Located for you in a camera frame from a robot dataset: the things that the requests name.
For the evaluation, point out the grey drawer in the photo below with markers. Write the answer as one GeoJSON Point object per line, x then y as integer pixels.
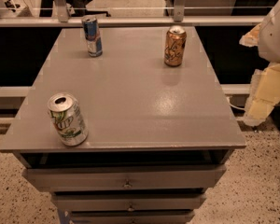
{"type": "Point", "coordinates": [129, 202]}
{"type": "Point", "coordinates": [125, 178]}
{"type": "Point", "coordinates": [136, 217]}

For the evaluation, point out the middle grey drawer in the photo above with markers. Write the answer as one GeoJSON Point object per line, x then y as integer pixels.
{"type": "Point", "coordinates": [129, 202]}

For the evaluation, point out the bottom grey drawer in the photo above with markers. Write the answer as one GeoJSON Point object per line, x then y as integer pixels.
{"type": "Point", "coordinates": [136, 217]}

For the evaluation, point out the top grey drawer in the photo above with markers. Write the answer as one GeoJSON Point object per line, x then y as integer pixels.
{"type": "Point", "coordinates": [125, 178]}

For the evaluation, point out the blue silver energy drink can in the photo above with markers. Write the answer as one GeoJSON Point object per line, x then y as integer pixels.
{"type": "Point", "coordinates": [92, 36]}

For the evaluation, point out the grey metal railing post right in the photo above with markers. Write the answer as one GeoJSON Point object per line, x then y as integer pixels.
{"type": "Point", "coordinates": [179, 7]}

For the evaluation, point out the orange soda can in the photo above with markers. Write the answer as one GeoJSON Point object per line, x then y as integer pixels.
{"type": "Point", "coordinates": [174, 45]}

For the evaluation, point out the grey drawer cabinet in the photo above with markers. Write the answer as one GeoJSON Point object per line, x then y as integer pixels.
{"type": "Point", "coordinates": [138, 111]}

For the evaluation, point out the grey metal railing post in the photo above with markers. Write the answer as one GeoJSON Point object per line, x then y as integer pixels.
{"type": "Point", "coordinates": [62, 11]}
{"type": "Point", "coordinates": [179, 7]}

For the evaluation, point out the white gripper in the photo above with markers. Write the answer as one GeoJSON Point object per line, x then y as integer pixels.
{"type": "Point", "coordinates": [275, 37]}

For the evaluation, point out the green white 7up can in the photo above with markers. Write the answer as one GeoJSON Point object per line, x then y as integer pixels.
{"type": "Point", "coordinates": [66, 117]}

